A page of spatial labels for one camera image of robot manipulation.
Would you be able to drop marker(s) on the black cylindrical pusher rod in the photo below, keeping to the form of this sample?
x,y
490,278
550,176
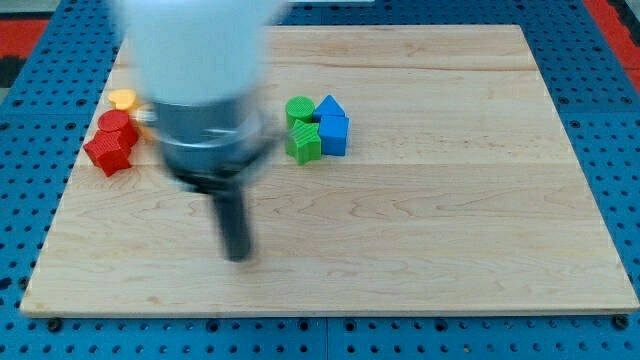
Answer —
x,y
229,207

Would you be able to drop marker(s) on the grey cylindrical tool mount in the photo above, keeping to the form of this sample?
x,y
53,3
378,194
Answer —
x,y
216,147

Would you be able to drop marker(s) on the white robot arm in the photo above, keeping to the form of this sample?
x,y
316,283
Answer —
x,y
200,65

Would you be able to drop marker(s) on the green star block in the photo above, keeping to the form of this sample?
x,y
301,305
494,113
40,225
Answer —
x,y
304,143

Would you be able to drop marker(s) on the red cylinder block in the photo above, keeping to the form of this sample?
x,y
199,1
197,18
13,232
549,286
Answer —
x,y
119,121

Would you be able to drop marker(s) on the green cylinder block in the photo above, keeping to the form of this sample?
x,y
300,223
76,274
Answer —
x,y
299,108

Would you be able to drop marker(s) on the yellow heart block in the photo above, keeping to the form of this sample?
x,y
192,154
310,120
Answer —
x,y
124,99

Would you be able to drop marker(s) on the red star block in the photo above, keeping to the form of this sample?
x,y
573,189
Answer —
x,y
109,151

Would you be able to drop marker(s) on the blue cube block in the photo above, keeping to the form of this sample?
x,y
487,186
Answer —
x,y
334,131

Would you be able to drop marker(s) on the blue triangle block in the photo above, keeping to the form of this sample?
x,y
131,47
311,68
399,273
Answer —
x,y
329,106

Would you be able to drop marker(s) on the light wooden board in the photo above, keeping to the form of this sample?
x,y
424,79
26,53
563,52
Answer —
x,y
459,195

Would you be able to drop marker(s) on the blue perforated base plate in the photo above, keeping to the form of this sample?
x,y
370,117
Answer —
x,y
47,112

